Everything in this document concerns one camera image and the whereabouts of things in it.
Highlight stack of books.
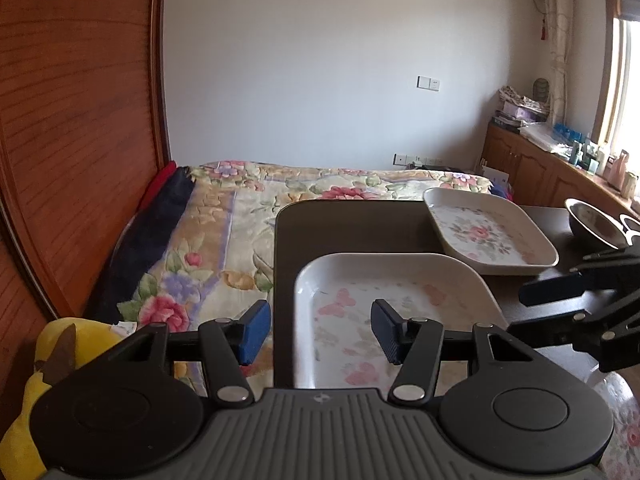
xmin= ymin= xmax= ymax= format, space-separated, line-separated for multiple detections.
xmin=492 ymin=115 xmax=526 ymax=134

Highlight yellow plush toy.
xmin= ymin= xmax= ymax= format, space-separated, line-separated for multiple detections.
xmin=0 ymin=316 xmax=138 ymax=480

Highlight floral blanket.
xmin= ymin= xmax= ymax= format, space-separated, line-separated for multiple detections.
xmin=117 ymin=160 xmax=493 ymax=396

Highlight pile of patterned cloth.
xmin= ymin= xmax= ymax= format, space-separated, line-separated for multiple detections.
xmin=498 ymin=86 xmax=547 ymax=111

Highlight patterned beige curtain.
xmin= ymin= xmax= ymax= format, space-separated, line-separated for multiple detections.
xmin=536 ymin=0 xmax=572 ymax=127

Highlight red cloth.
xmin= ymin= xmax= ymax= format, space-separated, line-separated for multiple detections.
xmin=137 ymin=160 xmax=177 ymax=211

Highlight wooden wardrobe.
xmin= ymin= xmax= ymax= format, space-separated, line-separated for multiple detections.
xmin=0 ymin=0 xmax=173 ymax=323

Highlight floral rectangular plate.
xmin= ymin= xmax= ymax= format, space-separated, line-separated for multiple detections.
xmin=422 ymin=187 xmax=559 ymax=276
xmin=294 ymin=252 xmax=508 ymax=390

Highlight wooden cabinet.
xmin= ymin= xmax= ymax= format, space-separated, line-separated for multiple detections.
xmin=482 ymin=124 xmax=640 ymax=211

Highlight window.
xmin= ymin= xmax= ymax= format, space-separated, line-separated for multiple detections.
xmin=602 ymin=15 xmax=640 ymax=161

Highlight dark blue cloth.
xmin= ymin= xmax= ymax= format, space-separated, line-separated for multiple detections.
xmin=87 ymin=165 xmax=196 ymax=323

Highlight group of small bottles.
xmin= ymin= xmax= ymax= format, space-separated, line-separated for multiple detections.
xmin=570 ymin=137 xmax=607 ymax=177

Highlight pale pink jug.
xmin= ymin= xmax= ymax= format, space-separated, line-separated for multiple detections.
xmin=602 ymin=150 xmax=629 ymax=187

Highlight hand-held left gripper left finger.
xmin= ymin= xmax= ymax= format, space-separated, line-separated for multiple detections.
xmin=107 ymin=300 xmax=272 ymax=407

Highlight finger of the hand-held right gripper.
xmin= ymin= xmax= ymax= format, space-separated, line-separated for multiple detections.
xmin=519 ymin=247 xmax=640 ymax=307
xmin=506 ymin=292 xmax=640 ymax=374

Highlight clear plastic bags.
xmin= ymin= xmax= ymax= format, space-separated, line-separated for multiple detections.
xmin=520 ymin=122 xmax=572 ymax=154

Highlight purple box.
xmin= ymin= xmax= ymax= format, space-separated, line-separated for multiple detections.
xmin=502 ymin=102 xmax=540 ymax=122

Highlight white wall socket strip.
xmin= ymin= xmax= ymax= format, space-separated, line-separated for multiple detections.
xmin=393 ymin=153 xmax=444 ymax=169

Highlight pale floral cloth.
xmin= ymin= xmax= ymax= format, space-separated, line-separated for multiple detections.
xmin=592 ymin=372 xmax=640 ymax=480

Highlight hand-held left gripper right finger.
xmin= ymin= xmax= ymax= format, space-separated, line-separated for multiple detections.
xmin=371 ymin=299 xmax=538 ymax=403

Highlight row of blue packs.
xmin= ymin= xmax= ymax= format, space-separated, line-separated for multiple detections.
xmin=552 ymin=122 xmax=587 ymax=144

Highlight white cardboard box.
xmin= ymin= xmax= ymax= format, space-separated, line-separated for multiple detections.
xmin=479 ymin=159 xmax=511 ymax=189

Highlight stainless steel bowl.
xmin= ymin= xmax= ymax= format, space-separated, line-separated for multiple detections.
xmin=565 ymin=198 xmax=632 ymax=252

